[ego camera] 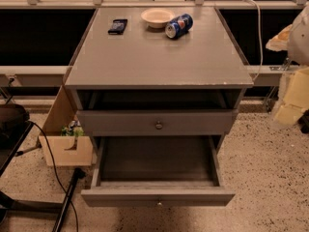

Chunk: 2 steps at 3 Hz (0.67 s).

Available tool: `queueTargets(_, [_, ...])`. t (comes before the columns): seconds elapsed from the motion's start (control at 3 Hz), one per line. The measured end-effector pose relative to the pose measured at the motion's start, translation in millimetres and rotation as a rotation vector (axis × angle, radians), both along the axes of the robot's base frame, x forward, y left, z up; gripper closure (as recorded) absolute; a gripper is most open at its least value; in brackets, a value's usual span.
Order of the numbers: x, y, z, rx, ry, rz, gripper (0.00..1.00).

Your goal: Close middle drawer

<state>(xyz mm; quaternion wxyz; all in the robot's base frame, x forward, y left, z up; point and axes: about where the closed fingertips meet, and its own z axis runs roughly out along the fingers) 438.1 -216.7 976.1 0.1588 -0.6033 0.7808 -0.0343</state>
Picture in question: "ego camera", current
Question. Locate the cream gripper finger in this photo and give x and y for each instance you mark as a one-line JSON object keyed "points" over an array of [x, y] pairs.
{"points": [[280, 41]]}

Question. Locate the grey drawer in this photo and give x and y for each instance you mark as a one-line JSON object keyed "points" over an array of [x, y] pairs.
{"points": [[156, 122], [160, 171]]}

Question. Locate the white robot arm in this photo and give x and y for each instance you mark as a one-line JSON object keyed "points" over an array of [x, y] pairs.
{"points": [[294, 39]]}

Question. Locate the grey drawer cabinet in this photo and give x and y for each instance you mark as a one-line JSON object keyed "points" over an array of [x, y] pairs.
{"points": [[145, 70]]}

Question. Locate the closed grey top drawer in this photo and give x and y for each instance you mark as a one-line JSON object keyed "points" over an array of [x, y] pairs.
{"points": [[156, 122]]}

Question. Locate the blue soda can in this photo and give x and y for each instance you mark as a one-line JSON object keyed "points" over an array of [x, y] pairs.
{"points": [[178, 26]]}

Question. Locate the cream ceramic bowl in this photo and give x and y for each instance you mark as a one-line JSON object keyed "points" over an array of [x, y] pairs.
{"points": [[157, 18]]}

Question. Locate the dark blue snack packet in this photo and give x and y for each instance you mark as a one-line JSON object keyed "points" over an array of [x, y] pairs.
{"points": [[118, 27]]}

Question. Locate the wooden box with items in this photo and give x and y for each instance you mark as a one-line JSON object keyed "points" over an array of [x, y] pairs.
{"points": [[64, 150]]}

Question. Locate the black stand with cable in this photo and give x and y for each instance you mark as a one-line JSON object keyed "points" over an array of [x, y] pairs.
{"points": [[60, 209]]}

